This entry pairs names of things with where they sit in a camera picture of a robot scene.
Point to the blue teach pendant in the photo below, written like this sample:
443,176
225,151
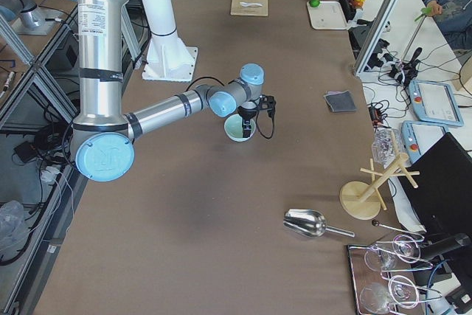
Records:
434,102
419,137

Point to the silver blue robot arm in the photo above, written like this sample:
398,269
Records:
102,140

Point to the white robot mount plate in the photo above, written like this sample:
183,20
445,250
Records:
170,62

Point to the metal scoop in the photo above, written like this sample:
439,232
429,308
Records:
311,223

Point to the beige rabbit tray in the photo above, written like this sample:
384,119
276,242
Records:
328,15

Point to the light green bowl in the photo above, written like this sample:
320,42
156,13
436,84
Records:
233,127

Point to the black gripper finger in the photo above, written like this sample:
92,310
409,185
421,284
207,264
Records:
246,128

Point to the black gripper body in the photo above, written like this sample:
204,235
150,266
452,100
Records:
245,113

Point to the green lime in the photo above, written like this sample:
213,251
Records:
314,3

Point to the wooden cup tree stand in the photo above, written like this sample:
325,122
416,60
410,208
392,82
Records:
364,201

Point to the grey folded cloth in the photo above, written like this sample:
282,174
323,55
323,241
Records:
340,101

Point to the bamboo cutting board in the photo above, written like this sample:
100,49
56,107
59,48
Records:
236,9

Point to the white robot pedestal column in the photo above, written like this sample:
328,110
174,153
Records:
156,1

